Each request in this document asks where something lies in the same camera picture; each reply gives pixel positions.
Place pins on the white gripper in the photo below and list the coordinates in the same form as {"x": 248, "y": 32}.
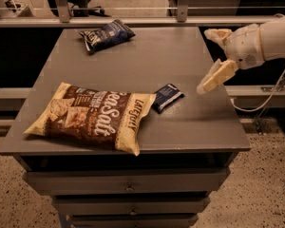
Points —
{"x": 244, "y": 47}

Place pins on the blue rxbar blueberry bar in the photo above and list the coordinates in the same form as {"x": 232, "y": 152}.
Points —
{"x": 165, "y": 96}

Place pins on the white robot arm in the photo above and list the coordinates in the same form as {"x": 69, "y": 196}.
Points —
{"x": 272, "y": 39}

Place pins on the grey drawer cabinet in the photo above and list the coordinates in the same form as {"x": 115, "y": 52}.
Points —
{"x": 185, "y": 151}

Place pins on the blue chips bag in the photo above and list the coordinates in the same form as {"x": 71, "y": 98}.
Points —
{"x": 108, "y": 36}

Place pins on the brown sea salt chips bag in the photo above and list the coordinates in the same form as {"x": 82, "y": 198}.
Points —
{"x": 96, "y": 118}

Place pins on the metal railing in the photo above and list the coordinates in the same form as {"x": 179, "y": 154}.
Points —
{"x": 60, "y": 13}

